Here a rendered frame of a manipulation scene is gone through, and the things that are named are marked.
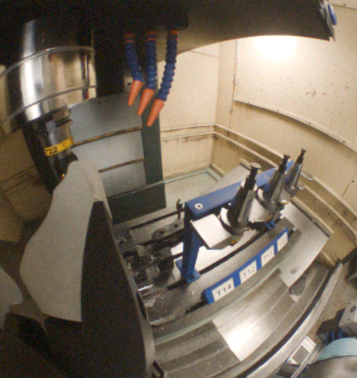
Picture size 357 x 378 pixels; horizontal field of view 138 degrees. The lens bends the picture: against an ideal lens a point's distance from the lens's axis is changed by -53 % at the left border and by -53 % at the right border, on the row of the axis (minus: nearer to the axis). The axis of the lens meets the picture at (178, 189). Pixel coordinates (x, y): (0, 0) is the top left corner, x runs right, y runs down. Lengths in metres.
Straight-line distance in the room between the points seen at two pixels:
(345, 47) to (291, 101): 0.51
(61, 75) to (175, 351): 0.77
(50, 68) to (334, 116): 0.97
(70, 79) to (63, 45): 0.04
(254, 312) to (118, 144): 0.97
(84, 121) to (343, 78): 1.21
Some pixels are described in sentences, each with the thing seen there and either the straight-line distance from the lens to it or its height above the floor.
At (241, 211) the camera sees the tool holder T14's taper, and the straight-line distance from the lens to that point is 0.24.
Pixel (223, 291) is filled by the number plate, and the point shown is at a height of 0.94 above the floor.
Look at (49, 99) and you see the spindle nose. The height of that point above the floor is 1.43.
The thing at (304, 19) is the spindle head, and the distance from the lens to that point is 0.22.
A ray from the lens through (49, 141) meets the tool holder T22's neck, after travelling 0.24.
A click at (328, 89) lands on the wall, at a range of 0.95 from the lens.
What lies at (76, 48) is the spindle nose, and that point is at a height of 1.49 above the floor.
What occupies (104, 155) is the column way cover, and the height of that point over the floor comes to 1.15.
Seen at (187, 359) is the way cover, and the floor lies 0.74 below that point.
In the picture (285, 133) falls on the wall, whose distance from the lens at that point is 1.01.
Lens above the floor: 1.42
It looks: 39 degrees down
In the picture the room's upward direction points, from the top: straight up
